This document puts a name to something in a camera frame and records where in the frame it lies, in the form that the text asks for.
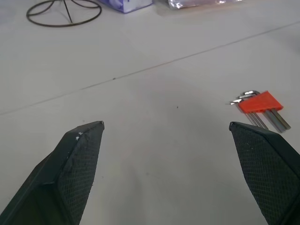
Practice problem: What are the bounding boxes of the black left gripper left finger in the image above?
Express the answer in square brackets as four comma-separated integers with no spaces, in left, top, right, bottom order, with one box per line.
[0,120,105,225]

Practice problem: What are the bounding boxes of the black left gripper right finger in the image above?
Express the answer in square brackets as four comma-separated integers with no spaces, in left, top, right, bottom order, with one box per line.
[229,121,300,225]

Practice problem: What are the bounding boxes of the hex key set red holder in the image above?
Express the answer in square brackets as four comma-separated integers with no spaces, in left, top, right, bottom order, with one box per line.
[243,90,292,132]

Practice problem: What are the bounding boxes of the red plastic hex key holder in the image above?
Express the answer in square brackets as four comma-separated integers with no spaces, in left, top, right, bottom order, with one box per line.
[238,90,284,114]

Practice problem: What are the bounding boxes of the purple and white box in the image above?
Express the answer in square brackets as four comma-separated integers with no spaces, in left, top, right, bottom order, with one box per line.
[97,0,153,14]

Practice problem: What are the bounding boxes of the clear plastic bag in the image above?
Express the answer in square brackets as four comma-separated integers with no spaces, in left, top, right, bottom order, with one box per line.
[161,0,247,10]

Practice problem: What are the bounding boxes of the dark wire ring stand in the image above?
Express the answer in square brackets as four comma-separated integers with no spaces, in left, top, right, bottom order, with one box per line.
[26,0,102,28]

